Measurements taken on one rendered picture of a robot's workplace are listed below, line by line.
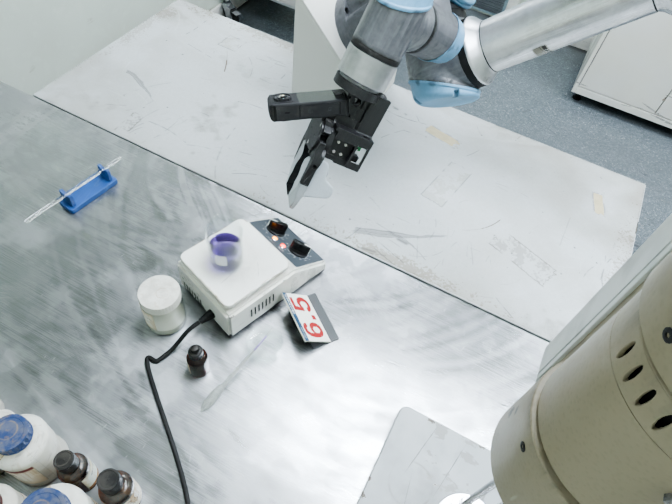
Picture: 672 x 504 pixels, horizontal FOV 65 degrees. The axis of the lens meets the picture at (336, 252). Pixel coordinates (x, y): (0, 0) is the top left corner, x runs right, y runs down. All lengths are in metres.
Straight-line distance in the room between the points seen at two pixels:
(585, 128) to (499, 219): 2.00
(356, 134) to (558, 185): 0.53
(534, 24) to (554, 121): 2.09
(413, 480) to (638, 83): 2.58
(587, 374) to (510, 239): 0.77
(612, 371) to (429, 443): 0.55
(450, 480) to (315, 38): 0.79
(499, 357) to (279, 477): 0.38
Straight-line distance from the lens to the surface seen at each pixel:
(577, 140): 2.92
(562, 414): 0.29
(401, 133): 1.16
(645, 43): 2.98
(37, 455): 0.73
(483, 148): 1.19
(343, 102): 0.77
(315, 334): 0.80
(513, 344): 0.90
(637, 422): 0.25
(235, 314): 0.77
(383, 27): 0.74
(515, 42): 0.92
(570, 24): 0.90
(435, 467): 0.78
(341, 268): 0.90
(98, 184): 1.04
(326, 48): 1.07
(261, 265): 0.79
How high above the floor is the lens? 1.63
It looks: 53 degrees down
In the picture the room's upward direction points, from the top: 10 degrees clockwise
